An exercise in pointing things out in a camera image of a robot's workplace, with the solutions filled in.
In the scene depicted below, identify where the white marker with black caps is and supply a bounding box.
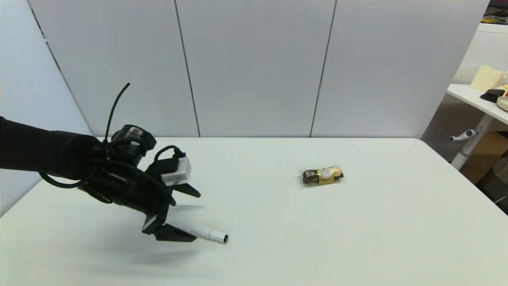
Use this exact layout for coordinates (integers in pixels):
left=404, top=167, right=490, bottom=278
left=179, top=224, right=229, bottom=243

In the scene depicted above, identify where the gold wrapped chocolate pack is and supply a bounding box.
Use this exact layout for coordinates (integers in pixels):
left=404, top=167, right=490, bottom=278
left=302, top=166, right=344, bottom=186

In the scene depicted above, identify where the white side table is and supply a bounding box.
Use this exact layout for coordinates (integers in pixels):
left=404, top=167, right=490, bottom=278
left=446, top=83, right=508, bottom=170

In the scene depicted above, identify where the brown cardboard box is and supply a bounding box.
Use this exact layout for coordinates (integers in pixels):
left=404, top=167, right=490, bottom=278
left=460, top=131, right=508, bottom=184

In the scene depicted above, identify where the small black object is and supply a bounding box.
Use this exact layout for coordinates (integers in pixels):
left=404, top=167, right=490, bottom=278
left=480, top=89, right=505, bottom=104

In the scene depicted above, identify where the cream plastic container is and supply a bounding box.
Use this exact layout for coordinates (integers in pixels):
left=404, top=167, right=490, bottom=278
left=471, top=66, right=507, bottom=92

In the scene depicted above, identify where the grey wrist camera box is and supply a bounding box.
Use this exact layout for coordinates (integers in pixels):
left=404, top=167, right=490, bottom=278
left=161, top=157, right=192, bottom=186

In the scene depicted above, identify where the white table crank handle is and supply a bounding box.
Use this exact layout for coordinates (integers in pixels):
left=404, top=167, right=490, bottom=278
left=449, top=129, right=476, bottom=143

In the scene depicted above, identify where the dark wire basket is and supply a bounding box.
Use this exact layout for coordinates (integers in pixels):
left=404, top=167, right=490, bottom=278
left=476, top=157, right=508, bottom=215

